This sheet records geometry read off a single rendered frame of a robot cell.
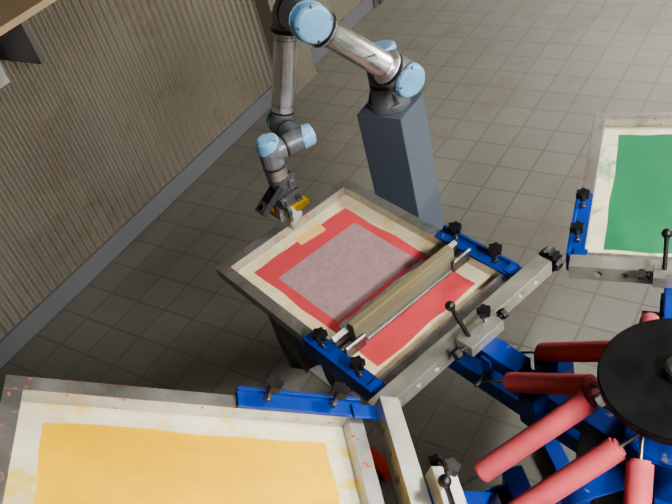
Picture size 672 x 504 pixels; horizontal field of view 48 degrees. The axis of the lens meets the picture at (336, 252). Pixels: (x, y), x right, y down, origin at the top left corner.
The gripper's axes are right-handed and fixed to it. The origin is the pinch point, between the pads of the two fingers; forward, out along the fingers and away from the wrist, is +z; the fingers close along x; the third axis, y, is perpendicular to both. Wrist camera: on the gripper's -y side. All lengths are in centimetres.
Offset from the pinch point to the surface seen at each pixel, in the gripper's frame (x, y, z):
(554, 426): -126, -19, -24
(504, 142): 66, 186, 104
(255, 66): 238, 134, 78
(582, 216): -77, 60, -1
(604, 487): -136, -14, -6
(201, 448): -79, -76, -33
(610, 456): -140, -19, -28
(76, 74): 199, 10, 7
